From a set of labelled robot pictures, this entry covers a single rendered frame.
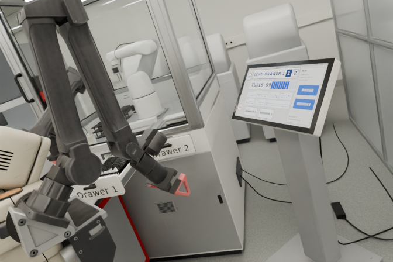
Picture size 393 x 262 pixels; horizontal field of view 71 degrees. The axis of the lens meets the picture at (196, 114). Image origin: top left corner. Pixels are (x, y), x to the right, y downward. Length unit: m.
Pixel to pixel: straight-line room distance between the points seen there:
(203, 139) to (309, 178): 0.58
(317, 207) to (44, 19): 1.41
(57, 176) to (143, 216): 1.33
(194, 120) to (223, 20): 3.24
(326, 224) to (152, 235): 1.11
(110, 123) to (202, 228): 1.32
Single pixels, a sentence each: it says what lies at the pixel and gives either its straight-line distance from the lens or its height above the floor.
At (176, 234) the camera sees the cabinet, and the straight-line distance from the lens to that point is 2.01.
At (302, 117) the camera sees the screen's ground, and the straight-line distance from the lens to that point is 1.18.
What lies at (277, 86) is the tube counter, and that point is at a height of 1.11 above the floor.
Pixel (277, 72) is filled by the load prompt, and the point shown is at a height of 1.16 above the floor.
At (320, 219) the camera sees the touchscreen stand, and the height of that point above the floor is 0.38.
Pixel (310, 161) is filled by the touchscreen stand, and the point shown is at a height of 0.71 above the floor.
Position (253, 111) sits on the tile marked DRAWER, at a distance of 1.39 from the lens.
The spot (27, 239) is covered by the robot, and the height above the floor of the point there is 1.16.
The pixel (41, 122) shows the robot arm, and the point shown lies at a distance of 1.17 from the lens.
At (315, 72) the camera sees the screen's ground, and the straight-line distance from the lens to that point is 1.23.
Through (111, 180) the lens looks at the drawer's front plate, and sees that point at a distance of 1.45.
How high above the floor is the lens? 1.45
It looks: 16 degrees down
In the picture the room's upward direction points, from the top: 18 degrees counter-clockwise
